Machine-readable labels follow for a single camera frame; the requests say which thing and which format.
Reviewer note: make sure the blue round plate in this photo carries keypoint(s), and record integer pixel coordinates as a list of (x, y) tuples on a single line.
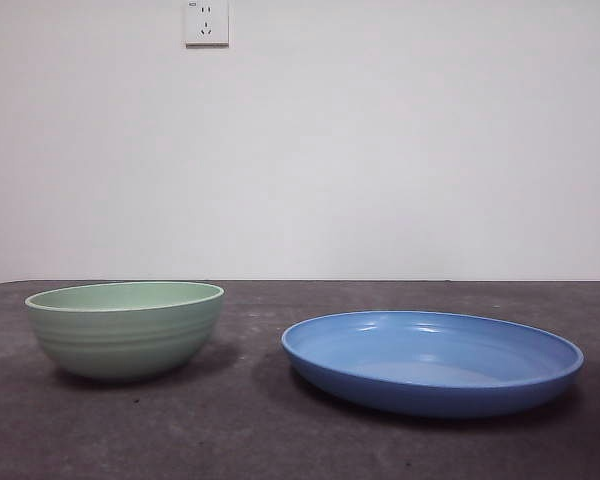
[(430, 390)]

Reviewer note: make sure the green ribbed bowl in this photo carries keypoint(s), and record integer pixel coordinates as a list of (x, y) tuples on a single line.
[(125, 345)]

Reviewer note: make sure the white wall socket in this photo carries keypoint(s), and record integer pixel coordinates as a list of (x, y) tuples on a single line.
[(207, 22)]

